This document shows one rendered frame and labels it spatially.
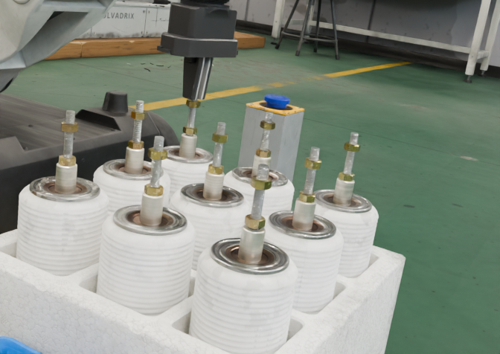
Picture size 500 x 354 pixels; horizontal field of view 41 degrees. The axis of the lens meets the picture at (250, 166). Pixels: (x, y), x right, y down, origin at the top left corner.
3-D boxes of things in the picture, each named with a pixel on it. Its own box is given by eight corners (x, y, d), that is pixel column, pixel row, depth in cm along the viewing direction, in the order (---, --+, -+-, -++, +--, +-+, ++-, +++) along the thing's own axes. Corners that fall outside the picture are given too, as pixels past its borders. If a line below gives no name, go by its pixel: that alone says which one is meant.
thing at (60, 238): (65, 306, 85) (74, 172, 80) (113, 338, 79) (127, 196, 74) (-5, 330, 78) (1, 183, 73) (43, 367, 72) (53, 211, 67)
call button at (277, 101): (258, 108, 104) (260, 94, 103) (270, 105, 107) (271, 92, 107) (280, 113, 102) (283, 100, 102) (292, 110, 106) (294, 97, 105)
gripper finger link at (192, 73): (183, 96, 92) (188, 50, 90) (199, 101, 90) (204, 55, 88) (174, 96, 91) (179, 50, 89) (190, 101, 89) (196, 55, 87)
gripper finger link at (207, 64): (204, 100, 91) (209, 55, 89) (187, 95, 93) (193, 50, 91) (212, 100, 92) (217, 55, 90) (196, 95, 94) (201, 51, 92)
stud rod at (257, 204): (258, 240, 63) (269, 164, 61) (256, 244, 62) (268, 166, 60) (248, 238, 63) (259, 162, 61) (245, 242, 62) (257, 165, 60)
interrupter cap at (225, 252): (194, 249, 64) (195, 242, 63) (256, 239, 68) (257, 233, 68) (240, 283, 58) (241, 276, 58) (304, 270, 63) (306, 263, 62)
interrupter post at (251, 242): (231, 256, 63) (236, 224, 62) (251, 253, 65) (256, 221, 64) (246, 267, 62) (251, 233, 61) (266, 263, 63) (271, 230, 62)
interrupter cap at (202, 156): (149, 152, 94) (149, 146, 94) (192, 148, 99) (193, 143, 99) (180, 167, 89) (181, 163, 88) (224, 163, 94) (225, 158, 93)
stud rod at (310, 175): (297, 213, 73) (309, 146, 71) (302, 211, 73) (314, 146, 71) (305, 216, 72) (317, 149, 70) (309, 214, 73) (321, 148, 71)
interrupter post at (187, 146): (174, 155, 94) (177, 133, 93) (188, 155, 95) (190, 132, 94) (184, 161, 92) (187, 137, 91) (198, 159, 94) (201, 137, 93)
